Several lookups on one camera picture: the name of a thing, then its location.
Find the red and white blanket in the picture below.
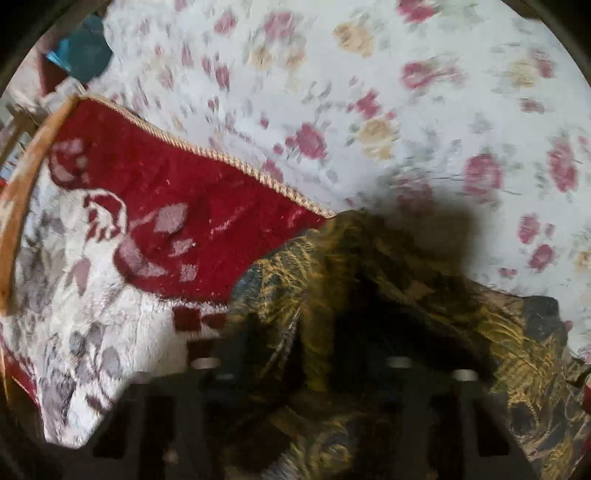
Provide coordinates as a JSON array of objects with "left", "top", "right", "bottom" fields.
[{"left": 0, "top": 93, "right": 338, "bottom": 450}]

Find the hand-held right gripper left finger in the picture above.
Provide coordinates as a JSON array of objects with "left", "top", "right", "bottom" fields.
[{"left": 87, "top": 355, "right": 262, "bottom": 467}]

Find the dark floral patterned shirt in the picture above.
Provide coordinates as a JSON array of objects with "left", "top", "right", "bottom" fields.
[{"left": 217, "top": 209, "right": 591, "bottom": 480}]

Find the wooden chair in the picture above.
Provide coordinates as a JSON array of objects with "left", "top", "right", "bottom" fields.
[{"left": 0, "top": 102, "right": 47, "bottom": 167}]

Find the white floral bed sheet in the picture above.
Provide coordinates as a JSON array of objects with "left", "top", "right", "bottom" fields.
[{"left": 85, "top": 0, "right": 591, "bottom": 361}]

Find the teal bag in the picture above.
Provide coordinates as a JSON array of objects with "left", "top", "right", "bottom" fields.
[{"left": 45, "top": 21, "right": 114, "bottom": 86}]

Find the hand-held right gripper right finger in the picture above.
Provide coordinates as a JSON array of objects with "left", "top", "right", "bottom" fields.
[{"left": 382, "top": 355, "right": 539, "bottom": 480}]

